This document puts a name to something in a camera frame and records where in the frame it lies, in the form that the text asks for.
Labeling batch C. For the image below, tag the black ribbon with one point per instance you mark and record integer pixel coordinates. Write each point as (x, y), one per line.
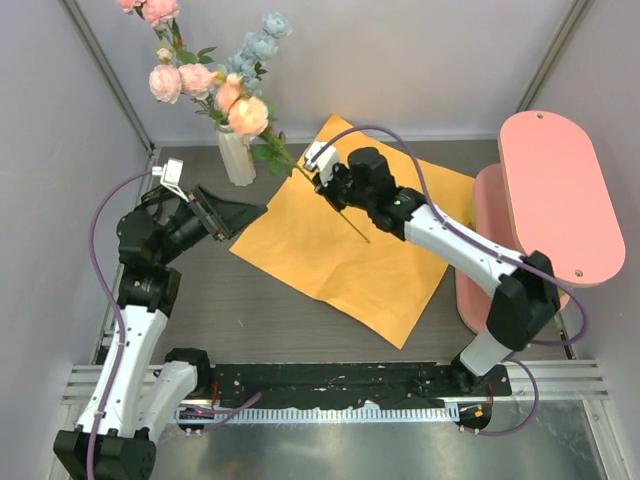
(155, 196)

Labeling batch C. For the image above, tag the aluminium rail frame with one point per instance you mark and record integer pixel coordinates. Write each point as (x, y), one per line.
(116, 436)

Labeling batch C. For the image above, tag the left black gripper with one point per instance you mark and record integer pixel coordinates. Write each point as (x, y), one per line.
(225, 217)

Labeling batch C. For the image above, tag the pink two-tier shelf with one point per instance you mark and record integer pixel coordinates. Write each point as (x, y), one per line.
(547, 192)

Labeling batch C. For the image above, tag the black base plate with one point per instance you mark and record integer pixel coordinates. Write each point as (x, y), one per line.
(338, 386)

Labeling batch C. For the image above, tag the blue flower stem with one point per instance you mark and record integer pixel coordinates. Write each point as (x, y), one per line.
(257, 49)

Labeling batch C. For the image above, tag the peach flower stem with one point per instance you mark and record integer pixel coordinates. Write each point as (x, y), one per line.
(243, 112)

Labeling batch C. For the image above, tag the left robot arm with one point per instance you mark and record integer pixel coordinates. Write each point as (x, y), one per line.
(117, 434)

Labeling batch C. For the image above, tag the white ribbed vase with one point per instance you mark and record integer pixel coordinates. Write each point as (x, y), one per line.
(236, 156)

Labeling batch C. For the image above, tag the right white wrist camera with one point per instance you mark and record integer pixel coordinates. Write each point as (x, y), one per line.
(320, 160)

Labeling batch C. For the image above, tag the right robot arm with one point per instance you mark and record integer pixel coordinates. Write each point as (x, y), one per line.
(523, 295)

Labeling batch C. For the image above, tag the pale pink flower stem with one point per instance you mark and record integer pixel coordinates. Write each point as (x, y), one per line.
(168, 82)

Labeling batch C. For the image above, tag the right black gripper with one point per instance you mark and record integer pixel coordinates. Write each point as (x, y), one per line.
(327, 191)

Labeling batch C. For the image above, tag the orange wrapping paper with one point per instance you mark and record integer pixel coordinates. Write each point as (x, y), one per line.
(342, 260)

